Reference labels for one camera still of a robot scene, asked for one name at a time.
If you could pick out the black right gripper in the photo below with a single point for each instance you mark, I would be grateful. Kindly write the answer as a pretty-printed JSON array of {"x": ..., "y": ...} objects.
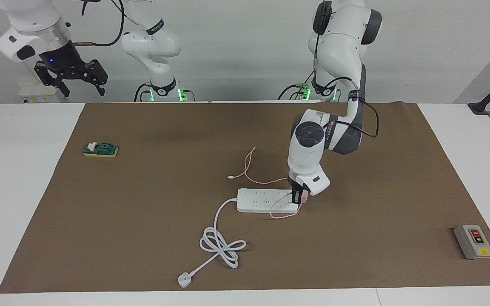
[{"x": 64, "y": 68}]

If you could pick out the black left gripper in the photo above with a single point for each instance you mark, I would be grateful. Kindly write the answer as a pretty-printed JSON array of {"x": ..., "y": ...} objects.
[{"x": 298, "y": 186}]

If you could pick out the pink charger adapter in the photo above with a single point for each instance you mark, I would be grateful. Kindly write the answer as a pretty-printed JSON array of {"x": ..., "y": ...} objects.
[{"x": 306, "y": 196}]

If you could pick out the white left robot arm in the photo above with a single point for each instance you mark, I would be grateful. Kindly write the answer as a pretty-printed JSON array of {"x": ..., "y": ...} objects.
[{"x": 343, "y": 42}]

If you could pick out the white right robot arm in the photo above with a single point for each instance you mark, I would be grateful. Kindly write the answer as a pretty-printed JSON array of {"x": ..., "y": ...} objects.
[{"x": 151, "y": 42}]

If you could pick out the white power strip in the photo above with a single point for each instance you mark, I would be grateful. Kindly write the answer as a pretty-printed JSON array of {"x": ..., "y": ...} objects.
[{"x": 262, "y": 202}]

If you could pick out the white box with yellow labels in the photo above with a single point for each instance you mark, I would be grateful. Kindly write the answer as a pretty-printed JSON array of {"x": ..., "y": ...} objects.
[{"x": 32, "y": 97}]

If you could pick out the brown table mat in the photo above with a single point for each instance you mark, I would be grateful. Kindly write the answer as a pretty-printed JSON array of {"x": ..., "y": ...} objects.
[{"x": 313, "y": 255}]

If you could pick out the grey push button box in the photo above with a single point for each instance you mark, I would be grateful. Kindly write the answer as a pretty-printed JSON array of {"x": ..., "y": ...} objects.
[{"x": 474, "y": 242}]

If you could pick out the green knife switch block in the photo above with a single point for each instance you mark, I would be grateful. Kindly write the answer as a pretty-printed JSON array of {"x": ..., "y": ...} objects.
[{"x": 102, "y": 148}]

